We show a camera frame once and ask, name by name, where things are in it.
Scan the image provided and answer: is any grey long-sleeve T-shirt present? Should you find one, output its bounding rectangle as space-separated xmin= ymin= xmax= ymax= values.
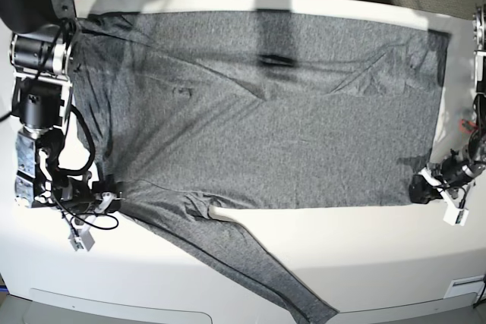
xmin=71 ymin=10 xmax=450 ymax=323

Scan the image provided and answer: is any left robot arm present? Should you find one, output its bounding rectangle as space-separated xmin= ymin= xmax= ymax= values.
xmin=409 ymin=5 xmax=485 ymax=209

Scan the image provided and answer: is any white label plate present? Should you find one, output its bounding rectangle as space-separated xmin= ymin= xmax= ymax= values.
xmin=443 ymin=275 xmax=484 ymax=298

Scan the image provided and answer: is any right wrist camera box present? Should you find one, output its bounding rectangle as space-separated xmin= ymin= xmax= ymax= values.
xmin=68 ymin=228 xmax=95 ymax=251

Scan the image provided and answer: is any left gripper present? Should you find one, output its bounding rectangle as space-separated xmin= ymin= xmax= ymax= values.
xmin=409 ymin=148 xmax=485 ymax=205

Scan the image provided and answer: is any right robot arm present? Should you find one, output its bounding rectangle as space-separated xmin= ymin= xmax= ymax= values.
xmin=1 ymin=0 xmax=119 ymax=240

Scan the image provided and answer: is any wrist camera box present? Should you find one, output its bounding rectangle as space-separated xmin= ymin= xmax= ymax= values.
xmin=443 ymin=206 xmax=469 ymax=226
xmin=68 ymin=228 xmax=95 ymax=251

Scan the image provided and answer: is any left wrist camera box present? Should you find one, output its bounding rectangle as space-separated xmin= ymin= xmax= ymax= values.
xmin=443 ymin=206 xmax=469 ymax=226

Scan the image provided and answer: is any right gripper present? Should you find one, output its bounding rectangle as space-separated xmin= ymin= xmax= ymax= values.
xmin=33 ymin=174 xmax=123 ymax=231

